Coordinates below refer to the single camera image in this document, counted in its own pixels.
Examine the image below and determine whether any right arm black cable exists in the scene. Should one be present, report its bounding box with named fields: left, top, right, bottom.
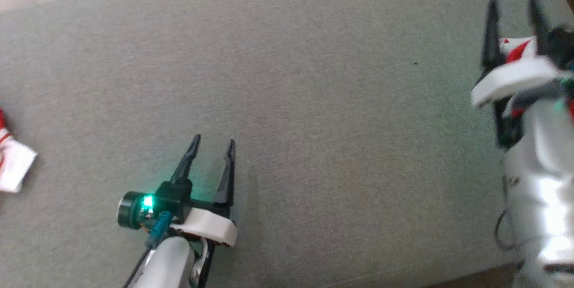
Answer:
left=495, top=209, right=516, bottom=253

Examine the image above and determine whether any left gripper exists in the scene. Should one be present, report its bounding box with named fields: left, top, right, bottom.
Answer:
left=170, top=134, right=237, bottom=247

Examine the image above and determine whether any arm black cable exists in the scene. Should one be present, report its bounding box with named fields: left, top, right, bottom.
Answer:
left=122, top=211, right=174, bottom=288
left=495, top=209, right=516, bottom=253

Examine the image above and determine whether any red garment with white trim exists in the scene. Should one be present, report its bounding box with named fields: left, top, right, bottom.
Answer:
left=500, top=36, right=539, bottom=63

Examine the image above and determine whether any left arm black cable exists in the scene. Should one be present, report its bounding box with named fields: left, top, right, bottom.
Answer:
left=122, top=211, right=174, bottom=288

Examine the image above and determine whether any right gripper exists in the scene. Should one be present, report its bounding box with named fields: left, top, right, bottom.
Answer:
left=471, top=0, right=572, bottom=149

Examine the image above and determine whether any red Bulls basketball jersey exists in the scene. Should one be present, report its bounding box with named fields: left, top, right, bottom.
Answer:
left=0, top=108, right=38, bottom=193

